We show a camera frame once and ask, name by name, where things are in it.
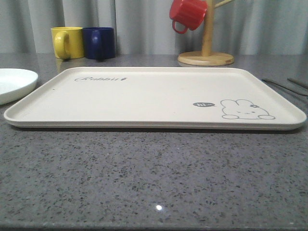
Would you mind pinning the silver chopstick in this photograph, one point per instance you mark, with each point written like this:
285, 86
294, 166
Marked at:
300, 83

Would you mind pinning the cream rabbit serving tray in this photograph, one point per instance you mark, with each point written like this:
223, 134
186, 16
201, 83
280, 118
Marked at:
155, 97

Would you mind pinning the yellow mug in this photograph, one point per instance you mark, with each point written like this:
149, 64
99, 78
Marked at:
67, 42

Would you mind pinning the wooden mug tree stand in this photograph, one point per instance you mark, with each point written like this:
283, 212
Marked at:
206, 57

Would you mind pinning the grey curtain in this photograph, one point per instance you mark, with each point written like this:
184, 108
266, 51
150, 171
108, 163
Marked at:
144, 27

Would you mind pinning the dark blue mug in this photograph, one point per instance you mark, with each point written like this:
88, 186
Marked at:
99, 42

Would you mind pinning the red mug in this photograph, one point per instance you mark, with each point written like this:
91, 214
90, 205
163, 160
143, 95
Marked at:
187, 14

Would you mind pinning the white round plate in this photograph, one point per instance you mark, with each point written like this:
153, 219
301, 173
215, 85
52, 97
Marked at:
16, 83

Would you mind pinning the silver fork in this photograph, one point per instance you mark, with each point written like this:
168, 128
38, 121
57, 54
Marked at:
282, 86

